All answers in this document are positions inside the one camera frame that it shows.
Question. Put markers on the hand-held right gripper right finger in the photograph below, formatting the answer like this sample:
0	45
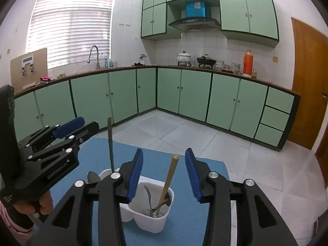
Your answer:
191	178

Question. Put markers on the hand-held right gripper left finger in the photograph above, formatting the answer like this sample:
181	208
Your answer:
134	178

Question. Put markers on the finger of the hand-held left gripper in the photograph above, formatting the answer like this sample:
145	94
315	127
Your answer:
88	130
70	126

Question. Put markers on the bamboo chopstick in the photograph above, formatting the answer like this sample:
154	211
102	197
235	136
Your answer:
167	179

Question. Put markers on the grey metal chopstick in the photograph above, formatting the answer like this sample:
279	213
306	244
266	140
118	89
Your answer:
110	146

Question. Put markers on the plain silver spoon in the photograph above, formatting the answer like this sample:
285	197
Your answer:
167	202

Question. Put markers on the black plastic spoon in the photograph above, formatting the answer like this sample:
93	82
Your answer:
92	178

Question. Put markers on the white two-compartment utensil holder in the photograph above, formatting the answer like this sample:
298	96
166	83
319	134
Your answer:
151	223

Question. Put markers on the person's left forearm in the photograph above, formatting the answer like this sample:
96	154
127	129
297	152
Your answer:
10	225

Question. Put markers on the person's left hand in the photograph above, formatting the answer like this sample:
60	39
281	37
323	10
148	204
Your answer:
43	203

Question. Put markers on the blue tablecloth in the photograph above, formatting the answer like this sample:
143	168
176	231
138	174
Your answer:
158	164

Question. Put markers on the red cloth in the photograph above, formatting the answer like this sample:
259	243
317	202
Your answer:
44	79

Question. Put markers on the bottles beside sink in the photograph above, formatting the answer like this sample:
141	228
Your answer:
110	63

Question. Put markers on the steel kitchen faucet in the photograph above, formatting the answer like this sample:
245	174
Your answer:
98	59

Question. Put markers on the green base cabinet run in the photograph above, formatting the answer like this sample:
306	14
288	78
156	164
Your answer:
194	94

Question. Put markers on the green drawer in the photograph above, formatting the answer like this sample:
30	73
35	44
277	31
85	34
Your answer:
274	119
269	135
280	100

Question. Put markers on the white window blinds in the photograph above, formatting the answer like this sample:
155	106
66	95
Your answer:
71	28

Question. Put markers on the black wok with lid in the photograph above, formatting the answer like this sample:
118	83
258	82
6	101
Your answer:
206	61

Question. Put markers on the white lidded pot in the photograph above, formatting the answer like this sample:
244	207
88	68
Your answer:
184	58

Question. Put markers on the small glass jar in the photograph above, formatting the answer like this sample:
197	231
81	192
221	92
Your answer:
254	74

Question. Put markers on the orange thermos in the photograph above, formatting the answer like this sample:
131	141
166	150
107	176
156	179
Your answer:
247	64

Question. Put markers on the black range hood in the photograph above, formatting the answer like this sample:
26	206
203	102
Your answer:
194	24

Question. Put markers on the blue box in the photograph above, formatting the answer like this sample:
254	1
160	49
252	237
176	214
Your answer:
194	9

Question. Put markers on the green double-row wall cabinet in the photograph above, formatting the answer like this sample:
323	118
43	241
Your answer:
158	18

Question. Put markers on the green wide wall cabinet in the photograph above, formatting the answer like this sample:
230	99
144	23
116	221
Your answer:
248	10

